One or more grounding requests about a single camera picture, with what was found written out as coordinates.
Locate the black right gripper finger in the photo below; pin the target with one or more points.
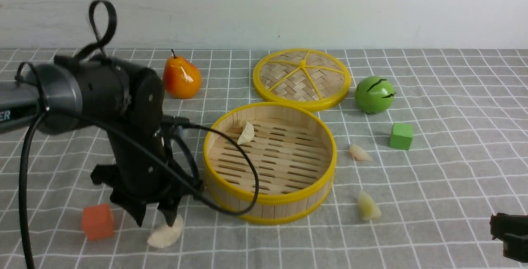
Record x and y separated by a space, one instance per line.
512 231

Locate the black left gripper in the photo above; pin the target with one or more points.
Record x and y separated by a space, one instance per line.
138 181

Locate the white dumpling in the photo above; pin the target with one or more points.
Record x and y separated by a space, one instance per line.
247 135
164 235

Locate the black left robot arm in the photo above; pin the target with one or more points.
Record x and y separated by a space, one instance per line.
70 94

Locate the yellow bamboo steamer tray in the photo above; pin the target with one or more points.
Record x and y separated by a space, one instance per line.
294 154

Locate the yellow bamboo steamer lid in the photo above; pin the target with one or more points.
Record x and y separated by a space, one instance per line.
310 79

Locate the orange cube block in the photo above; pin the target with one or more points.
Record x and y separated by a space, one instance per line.
98 222

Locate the grey checked tablecloth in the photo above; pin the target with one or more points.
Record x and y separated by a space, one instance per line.
468 159

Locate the orange plastic pear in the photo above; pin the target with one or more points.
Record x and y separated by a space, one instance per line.
181 78

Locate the green cube block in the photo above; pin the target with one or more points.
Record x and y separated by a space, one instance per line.
401 137

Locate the yellowish dumpling lower right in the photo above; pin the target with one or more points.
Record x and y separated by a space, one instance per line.
368 208

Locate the pale dumpling upper right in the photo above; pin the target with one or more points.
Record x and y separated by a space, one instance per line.
358 153

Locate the green toy watermelon ball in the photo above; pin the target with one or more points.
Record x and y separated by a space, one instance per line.
374 94

